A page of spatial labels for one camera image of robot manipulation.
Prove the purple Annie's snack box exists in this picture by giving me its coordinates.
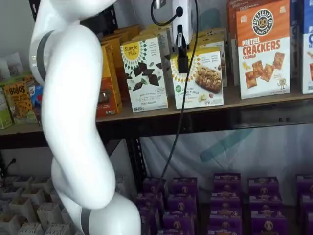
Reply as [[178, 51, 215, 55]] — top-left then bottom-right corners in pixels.
[[210, 192, 242, 209], [213, 173, 242, 194], [305, 212, 313, 235], [162, 212, 196, 231], [248, 194, 282, 212], [209, 207, 243, 227], [157, 229, 194, 235], [142, 177, 167, 194], [167, 194, 198, 214], [136, 192, 165, 210], [138, 208, 161, 235], [172, 177, 198, 196], [250, 210, 288, 235], [207, 225, 243, 235], [295, 174, 313, 194], [247, 177, 280, 196], [299, 193, 313, 214]]

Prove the black cable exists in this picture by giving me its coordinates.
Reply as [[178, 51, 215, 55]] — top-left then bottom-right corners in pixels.
[[150, 0, 199, 196]]

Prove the white stand-up pouch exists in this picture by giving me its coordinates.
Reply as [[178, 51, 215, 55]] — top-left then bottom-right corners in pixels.
[[0, 52, 32, 83]]

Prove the orange pretzel crackers box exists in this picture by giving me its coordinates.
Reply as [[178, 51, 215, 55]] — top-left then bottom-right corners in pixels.
[[235, 0, 292, 100]]

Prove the white Simple Mills mint box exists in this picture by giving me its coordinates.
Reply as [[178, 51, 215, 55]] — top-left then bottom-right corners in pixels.
[[120, 37, 169, 113], [138, 28, 174, 74]]

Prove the black metal shelf rack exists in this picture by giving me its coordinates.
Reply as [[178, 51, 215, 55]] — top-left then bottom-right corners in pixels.
[[94, 0, 313, 194], [0, 121, 53, 150]]

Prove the white yellow almond bar box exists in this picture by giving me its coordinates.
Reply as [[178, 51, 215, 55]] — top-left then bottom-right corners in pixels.
[[170, 47, 224, 110], [192, 27, 228, 88]]

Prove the black power plug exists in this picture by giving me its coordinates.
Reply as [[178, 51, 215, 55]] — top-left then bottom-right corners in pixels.
[[4, 158, 17, 172]]

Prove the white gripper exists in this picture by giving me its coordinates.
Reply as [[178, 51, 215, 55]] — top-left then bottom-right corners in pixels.
[[172, 0, 194, 73]]

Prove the blue Zbar box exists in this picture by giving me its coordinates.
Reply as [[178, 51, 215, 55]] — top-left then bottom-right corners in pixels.
[[26, 83, 45, 110]]

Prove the blue white cracker box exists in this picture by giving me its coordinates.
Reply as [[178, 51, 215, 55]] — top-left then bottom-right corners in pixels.
[[301, 0, 313, 95]]

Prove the orange Bobo's box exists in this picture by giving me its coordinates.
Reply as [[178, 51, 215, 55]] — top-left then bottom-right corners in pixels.
[[2, 81, 38, 125]]

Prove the green snack box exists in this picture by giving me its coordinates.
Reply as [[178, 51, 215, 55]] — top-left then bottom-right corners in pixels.
[[0, 89, 13, 130]]

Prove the orange Revival cracker box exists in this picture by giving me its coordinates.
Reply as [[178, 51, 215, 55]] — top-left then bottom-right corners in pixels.
[[96, 41, 123, 118], [100, 33, 127, 74]]

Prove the white plastic backdrop sheet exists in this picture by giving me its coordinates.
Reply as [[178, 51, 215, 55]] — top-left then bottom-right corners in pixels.
[[140, 123, 313, 187]]

